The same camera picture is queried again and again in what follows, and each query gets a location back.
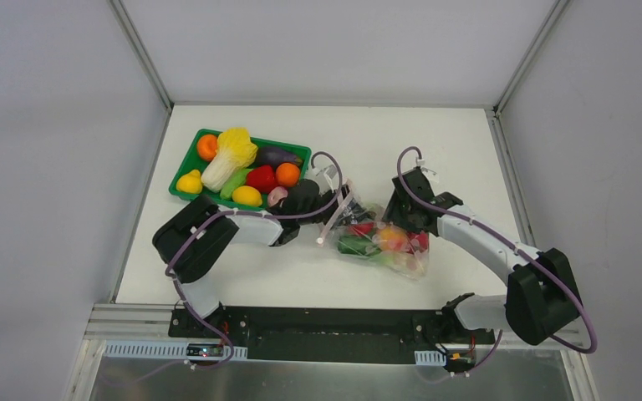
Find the fake peach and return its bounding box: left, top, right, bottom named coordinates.
left=374, top=226, right=408, bottom=252

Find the clear zip top bag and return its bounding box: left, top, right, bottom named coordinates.
left=316, top=184, right=430, bottom=280

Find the fake orange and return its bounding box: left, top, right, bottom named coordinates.
left=196, top=134, right=218, bottom=162
left=275, top=163, right=301, bottom=188

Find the fake red spotted mushroom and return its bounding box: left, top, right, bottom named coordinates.
left=408, top=232, right=430, bottom=254

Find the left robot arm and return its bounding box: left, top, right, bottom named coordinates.
left=152, top=180, right=349, bottom=338

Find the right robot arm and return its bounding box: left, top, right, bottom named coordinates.
left=384, top=167, right=581, bottom=345

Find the fake orange in tray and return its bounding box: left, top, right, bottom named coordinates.
left=275, top=163, right=301, bottom=188

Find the fake pink onion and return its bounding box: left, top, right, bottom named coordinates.
left=267, top=186, right=288, bottom=207

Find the fake red bell pepper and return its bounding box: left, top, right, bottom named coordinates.
left=245, top=165, right=278, bottom=194

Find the fake purple eggplant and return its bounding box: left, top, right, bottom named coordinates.
left=254, top=145, right=303, bottom=169

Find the fake yellow lemon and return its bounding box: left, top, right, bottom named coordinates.
left=232, top=185, right=263, bottom=207

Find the fake green cucumber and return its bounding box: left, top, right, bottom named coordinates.
left=219, top=169, right=252, bottom=201

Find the fake napa cabbage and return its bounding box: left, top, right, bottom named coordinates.
left=201, top=127, right=258, bottom=192

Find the green plastic tray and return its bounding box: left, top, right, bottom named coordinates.
left=169, top=129, right=312, bottom=211

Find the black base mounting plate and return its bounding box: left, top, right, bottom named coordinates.
left=168, top=307, right=496, bottom=366

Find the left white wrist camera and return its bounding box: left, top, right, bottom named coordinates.
left=313, top=165, right=339, bottom=194

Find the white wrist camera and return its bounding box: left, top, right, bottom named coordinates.
left=415, top=157, right=441, bottom=184
left=313, top=165, right=339, bottom=194

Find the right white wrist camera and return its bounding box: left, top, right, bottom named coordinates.
left=415, top=157, right=441, bottom=184

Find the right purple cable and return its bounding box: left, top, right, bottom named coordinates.
left=397, top=145, right=599, bottom=380

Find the purple cable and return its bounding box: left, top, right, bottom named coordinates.
left=397, top=145, right=599, bottom=380
left=165, top=151, right=344, bottom=372

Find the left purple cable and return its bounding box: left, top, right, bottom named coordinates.
left=165, top=151, right=344, bottom=372

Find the aluminium frame rail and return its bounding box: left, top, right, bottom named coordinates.
left=107, top=0, right=174, bottom=114

